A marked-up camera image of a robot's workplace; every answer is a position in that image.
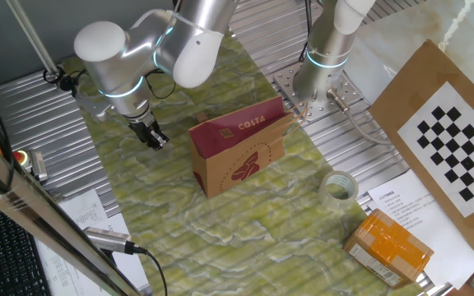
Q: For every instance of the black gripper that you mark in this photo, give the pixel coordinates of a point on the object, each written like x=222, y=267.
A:
x=144, y=129

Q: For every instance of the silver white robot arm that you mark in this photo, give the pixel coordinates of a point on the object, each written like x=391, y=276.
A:
x=109, y=61

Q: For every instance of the small brown cube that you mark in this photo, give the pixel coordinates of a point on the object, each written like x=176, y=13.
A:
x=202, y=118

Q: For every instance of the green marble pattern mat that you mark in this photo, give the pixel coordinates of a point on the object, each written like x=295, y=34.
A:
x=159, y=205

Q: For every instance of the brown maroon Costa paper bag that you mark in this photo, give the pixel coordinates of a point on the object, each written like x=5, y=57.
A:
x=229, y=164

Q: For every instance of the printed white paper sheet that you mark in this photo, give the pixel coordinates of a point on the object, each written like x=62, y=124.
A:
x=64, y=275
x=418, y=214
x=85, y=209

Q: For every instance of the red emergency stop button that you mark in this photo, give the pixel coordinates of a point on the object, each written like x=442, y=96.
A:
x=21, y=158

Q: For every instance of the clear tape roll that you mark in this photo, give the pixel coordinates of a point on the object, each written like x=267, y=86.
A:
x=323, y=197

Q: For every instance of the black computer keyboard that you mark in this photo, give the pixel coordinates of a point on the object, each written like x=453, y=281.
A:
x=10, y=255

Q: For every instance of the cardboard checkerboard calibration board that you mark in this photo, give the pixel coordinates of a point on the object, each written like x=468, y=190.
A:
x=401, y=103

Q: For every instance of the cardboard box with orange tape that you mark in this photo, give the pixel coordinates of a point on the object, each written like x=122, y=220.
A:
x=389, y=246

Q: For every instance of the white marble pattern sheet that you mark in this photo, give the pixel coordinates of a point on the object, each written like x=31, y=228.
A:
x=410, y=24

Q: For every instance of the silver wrist bracket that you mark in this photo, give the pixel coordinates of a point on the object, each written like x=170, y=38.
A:
x=93, y=107

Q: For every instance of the silver ridged camera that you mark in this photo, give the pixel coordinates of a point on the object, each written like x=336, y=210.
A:
x=105, y=239

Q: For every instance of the small silver camera box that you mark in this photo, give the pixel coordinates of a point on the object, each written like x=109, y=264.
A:
x=38, y=166

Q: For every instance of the aluminium frame beam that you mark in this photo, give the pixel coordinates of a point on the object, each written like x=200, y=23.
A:
x=35, y=209

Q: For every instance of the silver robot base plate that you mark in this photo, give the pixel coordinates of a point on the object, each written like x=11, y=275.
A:
x=350, y=92

